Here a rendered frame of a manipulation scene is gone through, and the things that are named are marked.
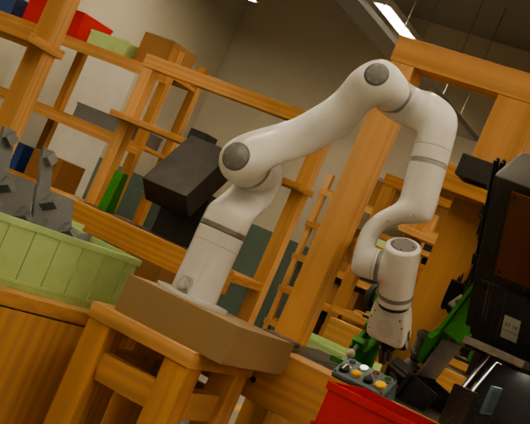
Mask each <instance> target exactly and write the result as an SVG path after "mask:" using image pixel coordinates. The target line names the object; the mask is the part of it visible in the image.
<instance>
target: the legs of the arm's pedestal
mask: <svg viewBox="0 0 530 424"><path fill-rule="evenodd" d="M123 335H124V334H122V333H120V332H118V331H116V330H115V329H113V328H111V327H109V326H106V325H105V324H103V323H101V322H100V321H97V320H95V319H93V318H92V317H89V319H88V321H87V324H86V326H85V328H84V331H83V333H82V335H81V338H80V340H79V342H78V344H77V347H76V350H75V352H74V353H73V355H72V359H71V361H70V363H69V365H68V367H67V370H66V372H65V375H64V377H63V379H62V381H61V384H60V386H59V389H58V390H57V392H56V396H55V398H54V400H53V402H52V404H51V406H50V409H49V411H48V414H47V416H46V418H45V421H44V423H43V424H85V423H86V421H87V418H88V416H89V414H90V411H91V409H92V408H93V404H94V402H95V400H96V398H97V396H98V392H99V391H100V389H101V386H102V384H103V385H105V386H107V387H109V388H110V389H112V390H114V395H113V397H112V399H111V401H110V403H109V406H108V409H107V410H106V412H105V415H104V417H103V420H102V422H101V424H179V422H180V420H190V422H189V424H228V422H229V420H230V418H231V414H232V412H233V410H234V409H235V406H236V403H237V401H238V399H239V397H240V394H241V392H242V389H243V387H244V385H245V383H246V380H247V378H245V377H240V376H235V375H229V374H218V373H213V372H211V373H210V375H209V378H208V380H207V382H206V384H205V383H203V382H201V381H199V380H198V379H199V376H200V374H201V370H196V369H191V368H186V367H184V366H183V365H181V364H179V363H176V362H174V361H173V360H171V359H170V358H167V357H165V356H163V355H161V354H160V353H159V352H156V351H154V350H152V349H150V348H149V347H146V346H144V345H143V344H141V343H139V342H136V343H135V346H134V348H133V350H132V351H131V350H125V349H120V348H118V347H119V345H120V342H121V340H122V338H123Z"/></svg>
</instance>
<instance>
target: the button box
mask: <svg viewBox="0 0 530 424"><path fill-rule="evenodd" d="M350 359H351V358H346V359H345V360H344V361H343V362H342V363H340V364H339V365H338V366H337V367H336V368H335V369H333V370H332V372H331V376H333V377H335V378H337V379H340V380H341V381H343V382H345V383H347V384H350V385H354V386H358V387H363V388H366V389H368V390H371V391H373V392H374V393H376V394H378V395H381V396H383V397H384V398H386V399H388V400H391V401H392V400H393V399H394V398H395V392H396V387H397V382H398V381H397V380H396V379H392V380H391V381H386V380H384V377H385V376H387V375H385V374H382V373H380V375H373V374H372V372H373V371H374V369H372V368H370V367H369V366H368V369H366V370H364V369H361V368H360V366H361V365H365V364H362V363H360V362H357V361H356V360H355V359H353V360H355V361H356V363H355V364H350V363H349V362H348V361H349V360H350ZM343 363H346V364H347V365H349V367H350V369H349V371H347V372H342V371H341V370H340V369H339V368H340V365H341V364H343ZM354 369H357V370H359V371H360V372H361V376H360V377H358V378H356V377H353V376H352V371H353V370H354ZM365 375H370V376H372V377H373V382H372V383H365V382H364V381H363V377H364V376H365ZM389 377H390V376H389ZM378 380H382V381H384V382H385V383H386V388H385V389H384V390H378V389H376V388H375V387H374V383H375V382H376V381H378Z"/></svg>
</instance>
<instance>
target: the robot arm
mask: <svg viewBox="0 0 530 424"><path fill-rule="evenodd" d="M374 107H376V108H377V110H378V111H379V112H381V113H382V114H383V115H385V116H386V117H388V118H389V119H391V120H393V121H394V122H396V123H398V124H400V125H404V126H406V127H408V128H410V129H412V130H414V131H415V132H416V139H415V143H414V146H413V149H412V153H411V158H410V161H409V165H408V168H407V171H406V175H405V181H404V184H403V187H402V190H401V194H400V198H399V199H398V201H397V202H396V203H395V204H393V205H391V206H390V207H388V208H386V209H383V210H382V211H380V212H378V213H377V214H376V215H374V216H373V217H372V218H371V219H370V220H369V221H368V222H367V223H366V224H365V225H364V226H363V228H362V229H361V231H360V233H359V236H358V239H357V242H356V246H355V248H354V252H353V254H352V260H351V270H352V272H353V273H354V274H355V275H357V276H359V277H361V278H366V279H370V280H373V281H375V282H377V283H378V284H379V288H378V289H376V291H375V293H376V294H377V299H376V300H375V301H374V304H373V307H372V309H371V312H370V315H369V318H368V324H367V333H368V334H369V335H370V336H371V337H373V338H374V339H375V341H376V342H377V343H378V348H379V355H378V357H379V363H382V364H383V365H385V364H387V362H390V361H391V359H392V354H393V351H394V350H396V349H399V350H402V351H405V350H406V349H407V348H408V341H409V340H410V338H411V327H412V310H411V305H412V300H413V294H414V290H415V285H416V276H417V271H418V266H419V262H420V256H421V247H420V245H419V244H418V243H417V242H415V241H413V240H412V239H409V238H404V237H395V238H391V239H389V240H387V242H386V243H385V246H384V250H382V249H378V248H376V243H377V240H378V239H379V236H380V235H381V234H382V233H383V232H384V231H385V230H387V229H388V228H390V227H391V226H394V225H400V224H418V223H427V222H429V221H430V220H431V219H432V217H433V215H434V213H435V210H436V207H437V201H438V198H439V195H440V192H441V189H442V185H443V180H444V178H445V174H446V171H447V168H448V163H449V159H450V156H451V153H452V149H453V144H454V141H455V137H456V134H457V129H458V118H457V115H456V113H455V111H454V109H453V107H452V106H451V105H450V104H449V103H448V102H447V101H446V100H444V99H443V98H441V97H440V96H438V95H436V94H435V93H432V92H428V91H423V90H421V89H419V88H417V87H414V86H413V85H411V84H410V83H408V81H406V79H405V77H404V76H403V74H402V73H401V72H400V70H399V69H398V68H397V67H396V66H395V65H394V64H393V63H391V62H389V61H386V60H382V59H378V60H373V61H369V62H367V63H365V64H363V65H361V66H360V67H359V68H357V69H356V70H355V71H354V72H352V73H351V74H350V75H349V76H348V78H347V79H346V80H345V82H344V83H343V84H342V85H341V86H340V87H339V88H338V89H337V90H336V91H335V92H334V93H333V94H332V95H331V96H330V97H329V98H328V99H326V100H325V101H324V102H322V103H320V104H318V105H316V106H315V107H314V108H312V109H310V110H308V111H306V112H305V113H303V114H301V115H299V116H298V117H295V118H293V119H290V120H288V121H285V122H283V123H279V124H276V125H270V126H267V127H264V128H261V129H258V130H253V131H250V132H247V133H245V134H243V135H239V136H237V137H236V138H234V139H232V140H230V141H229V142H227V143H226V144H225V146H224V147H223V148H222V150H221V152H220V156H219V167H220V171H221V173H222V174H223V176H224V177H225V178H226V179H227V180H228V181H230V182H231V183H232V185H231V186H230V187H229V188H228V189H227V190H226V191H225V192H224V193H223V194H222V195H221V196H219V197H218V198H217V199H215V200H213V201H212V202H211V203H210V204H209V205H208V207H207V209H206V211H205V212H204V215H203V217H202V219H201V221H200V222H199V226H198V228H197V230H196V231H195V234H194V236H193V239H192V241H191V243H190V245H189V247H188V250H187V252H186V254H185V256H184V258H183V261H182V263H181V265H180V267H179V269H178V272H177V274H176V277H175V279H174V280H173V282H172V284H168V283H165V282H162V281H160V280H158V281H157V285H158V286H160V287H162V288H164V289H165V290H167V291H169V292H171V293H173V294H176V295H178V296H180V297H182V298H184V299H187V300H189V301H191V302H193V303H195V304H197V305H200V306H203V307H204V308H207V309H209V310H212V311H214V312H217V313H220V314H222V315H226V314H227V310H225V309H223V308H221V307H219V306H218V305H216V302H217V300H218V298H219V296H220V293H221V291H222V289H223V287H224V285H225V281H226V280H227V278H228V276H229V273H230V271H231V269H232V267H233V264H234V262H235V260H236V257H237V255H238V253H239V251H240V250H241V246H242V244H243V242H244V240H245V238H246V235H247V232H248V231H249V229H250V227H251V225H252V223H253V221H254V220H255V219H256V218H257V217H258V216H259V215H260V214H261V213H262V212H263V211H264V210H265V209H266V208H267V207H268V206H269V205H270V204H271V203H272V202H273V200H274V199H275V197H276V196H277V194H278V191H279V190H280V188H281V185H282V182H283V178H284V170H283V167H282V163H284V162H287V161H291V160H294V159H296V158H299V157H302V156H307V155H309V154H312V153H314V152H316V151H319V150H321V149H323V148H324V147H326V146H329V145H330V144H332V143H333V142H335V141H337V140H339V139H341V138H342V137H343V136H345V135H346V134H348V133H349V132H350V131H351V130H352V129H353V128H354V126H355V125H356V124H357V123H358V121H359V120H360V119H361V118H362V117H363V116H364V115H365V114H366V113H367V112H368V111H369V110H370V109H372V108H374Z"/></svg>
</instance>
